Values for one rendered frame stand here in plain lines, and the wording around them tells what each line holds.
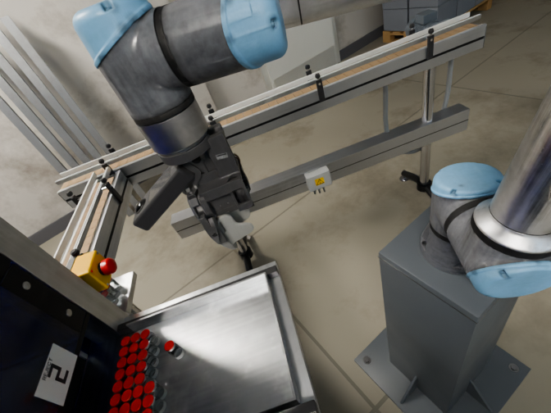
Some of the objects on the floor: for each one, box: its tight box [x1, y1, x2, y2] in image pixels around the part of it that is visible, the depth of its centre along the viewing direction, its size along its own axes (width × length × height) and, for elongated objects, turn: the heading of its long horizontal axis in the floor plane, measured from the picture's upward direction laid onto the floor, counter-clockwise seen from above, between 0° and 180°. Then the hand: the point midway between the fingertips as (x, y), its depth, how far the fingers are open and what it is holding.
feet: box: [399, 170, 431, 198], centre depth 183 cm, size 8×50×14 cm, turn 30°
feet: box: [239, 235, 253, 271], centre depth 186 cm, size 8×50×14 cm, turn 30°
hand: (229, 243), depth 51 cm, fingers closed
